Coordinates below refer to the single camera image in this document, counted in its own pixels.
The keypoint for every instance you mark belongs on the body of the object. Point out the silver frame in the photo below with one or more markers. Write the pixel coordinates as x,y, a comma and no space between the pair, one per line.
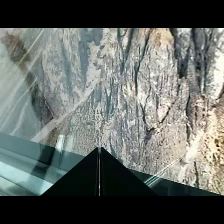
20,180

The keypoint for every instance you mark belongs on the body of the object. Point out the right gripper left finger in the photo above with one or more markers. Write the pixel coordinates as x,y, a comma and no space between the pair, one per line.
81,180

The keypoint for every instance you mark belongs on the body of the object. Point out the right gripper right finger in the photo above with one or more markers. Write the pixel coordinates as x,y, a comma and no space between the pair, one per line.
118,181

